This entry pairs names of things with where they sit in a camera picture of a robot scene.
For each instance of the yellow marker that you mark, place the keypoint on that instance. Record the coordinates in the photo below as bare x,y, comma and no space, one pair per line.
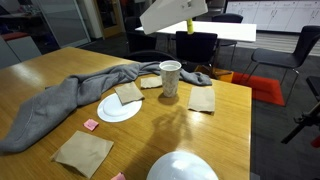
190,26

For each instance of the brown napkin lying on plate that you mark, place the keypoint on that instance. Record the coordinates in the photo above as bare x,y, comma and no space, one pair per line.
129,92

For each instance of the white plate under napkin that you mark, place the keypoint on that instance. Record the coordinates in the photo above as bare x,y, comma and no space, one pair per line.
113,111

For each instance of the long brown paper napkin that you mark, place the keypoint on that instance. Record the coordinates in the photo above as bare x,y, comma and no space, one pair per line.
201,99

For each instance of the black chair on thin legs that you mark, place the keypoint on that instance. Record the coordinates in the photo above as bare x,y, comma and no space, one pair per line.
286,58

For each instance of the black chair with curved back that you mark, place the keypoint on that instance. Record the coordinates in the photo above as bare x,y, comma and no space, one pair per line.
150,55

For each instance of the grey cloth sweater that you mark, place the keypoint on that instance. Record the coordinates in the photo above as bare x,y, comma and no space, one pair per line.
50,106

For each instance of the white cabinet with red top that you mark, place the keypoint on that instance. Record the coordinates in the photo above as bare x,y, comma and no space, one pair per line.
20,48

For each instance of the black chair with square back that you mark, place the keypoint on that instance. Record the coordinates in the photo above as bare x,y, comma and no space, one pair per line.
196,46

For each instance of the square brown paper napkin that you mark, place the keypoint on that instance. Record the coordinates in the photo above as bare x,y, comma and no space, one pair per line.
83,151

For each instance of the orange red rug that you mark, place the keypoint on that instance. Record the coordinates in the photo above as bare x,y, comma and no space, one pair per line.
263,88

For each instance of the white paper cup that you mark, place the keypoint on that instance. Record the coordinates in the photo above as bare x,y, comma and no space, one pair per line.
170,81

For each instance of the black chair behind white table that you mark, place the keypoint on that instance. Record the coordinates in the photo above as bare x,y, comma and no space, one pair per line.
228,18

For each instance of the wooden door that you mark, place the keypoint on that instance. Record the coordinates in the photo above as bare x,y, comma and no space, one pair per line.
110,16

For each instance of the glass partition panel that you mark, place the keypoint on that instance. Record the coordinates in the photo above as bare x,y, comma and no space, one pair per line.
63,23

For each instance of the empty white paper plate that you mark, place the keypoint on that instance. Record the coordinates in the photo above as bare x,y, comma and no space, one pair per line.
181,166

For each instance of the small brown paper napkin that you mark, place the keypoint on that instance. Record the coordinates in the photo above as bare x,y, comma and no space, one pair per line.
151,82

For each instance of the white meeting table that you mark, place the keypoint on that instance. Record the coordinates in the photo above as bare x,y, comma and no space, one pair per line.
226,30

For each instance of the black camera stand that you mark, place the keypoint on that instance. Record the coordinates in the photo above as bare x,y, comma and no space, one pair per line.
305,120

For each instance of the dark chair by door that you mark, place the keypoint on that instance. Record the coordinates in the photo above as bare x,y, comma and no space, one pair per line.
136,36

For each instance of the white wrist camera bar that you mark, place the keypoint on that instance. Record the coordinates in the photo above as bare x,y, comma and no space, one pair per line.
173,13

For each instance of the white wall cabinets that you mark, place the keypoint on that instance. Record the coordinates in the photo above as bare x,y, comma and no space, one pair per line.
273,15

